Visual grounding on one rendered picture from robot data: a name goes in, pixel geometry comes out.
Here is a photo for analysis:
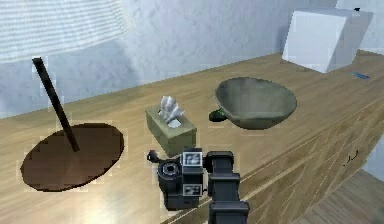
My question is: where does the grey-green bowl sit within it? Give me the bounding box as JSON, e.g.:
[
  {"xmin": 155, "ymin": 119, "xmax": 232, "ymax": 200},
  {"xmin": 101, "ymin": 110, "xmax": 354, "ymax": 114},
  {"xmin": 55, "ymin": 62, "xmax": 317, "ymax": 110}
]
[{"xmin": 214, "ymin": 76, "xmax": 298, "ymax": 131}]

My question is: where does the olive tissue box with tissue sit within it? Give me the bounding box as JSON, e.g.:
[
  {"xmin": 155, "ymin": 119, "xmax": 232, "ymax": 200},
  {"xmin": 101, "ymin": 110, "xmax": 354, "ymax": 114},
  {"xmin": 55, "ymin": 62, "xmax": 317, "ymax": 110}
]
[{"xmin": 145, "ymin": 95, "xmax": 198, "ymax": 158}]

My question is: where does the small dark green object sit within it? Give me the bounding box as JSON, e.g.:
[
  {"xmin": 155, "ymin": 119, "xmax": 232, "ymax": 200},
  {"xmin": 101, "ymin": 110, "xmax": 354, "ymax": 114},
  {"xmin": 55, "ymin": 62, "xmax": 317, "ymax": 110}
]
[{"xmin": 208, "ymin": 109, "xmax": 228, "ymax": 123}]

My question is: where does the small blue flat object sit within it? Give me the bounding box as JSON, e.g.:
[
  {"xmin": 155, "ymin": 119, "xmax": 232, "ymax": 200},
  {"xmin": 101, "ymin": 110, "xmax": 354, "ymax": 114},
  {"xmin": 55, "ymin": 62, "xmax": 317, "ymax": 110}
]
[{"xmin": 352, "ymin": 71, "xmax": 371, "ymax": 81}]

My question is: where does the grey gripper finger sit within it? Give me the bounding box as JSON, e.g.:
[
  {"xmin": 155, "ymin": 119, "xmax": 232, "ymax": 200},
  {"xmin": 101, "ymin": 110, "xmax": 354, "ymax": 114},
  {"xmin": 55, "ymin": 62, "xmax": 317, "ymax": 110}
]
[{"xmin": 146, "ymin": 149, "xmax": 166, "ymax": 165}]

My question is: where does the wooden chest of drawers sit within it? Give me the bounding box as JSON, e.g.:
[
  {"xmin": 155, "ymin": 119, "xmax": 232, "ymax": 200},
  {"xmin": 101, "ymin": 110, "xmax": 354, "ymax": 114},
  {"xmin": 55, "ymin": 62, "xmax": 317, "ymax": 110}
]
[{"xmin": 0, "ymin": 49, "xmax": 384, "ymax": 224}]

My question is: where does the white shade lamp brown base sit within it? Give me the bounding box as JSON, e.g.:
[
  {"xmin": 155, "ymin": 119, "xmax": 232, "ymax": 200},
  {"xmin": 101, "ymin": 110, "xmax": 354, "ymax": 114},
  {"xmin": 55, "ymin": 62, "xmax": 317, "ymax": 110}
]
[{"xmin": 0, "ymin": 0, "xmax": 133, "ymax": 193}]

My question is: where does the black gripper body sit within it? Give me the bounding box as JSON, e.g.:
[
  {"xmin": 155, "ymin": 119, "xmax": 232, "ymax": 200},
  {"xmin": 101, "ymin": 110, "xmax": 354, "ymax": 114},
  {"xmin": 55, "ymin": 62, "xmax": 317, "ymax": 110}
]
[{"xmin": 156, "ymin": 159, "xmax": 184, "ymax": 212}]

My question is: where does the white box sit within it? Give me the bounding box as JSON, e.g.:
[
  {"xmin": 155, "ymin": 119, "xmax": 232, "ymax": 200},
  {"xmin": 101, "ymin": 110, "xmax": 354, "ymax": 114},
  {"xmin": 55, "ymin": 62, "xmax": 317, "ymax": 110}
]
[{"xmin": 281, "ymin": 7, "xmax": 375, "ymax": 75}]

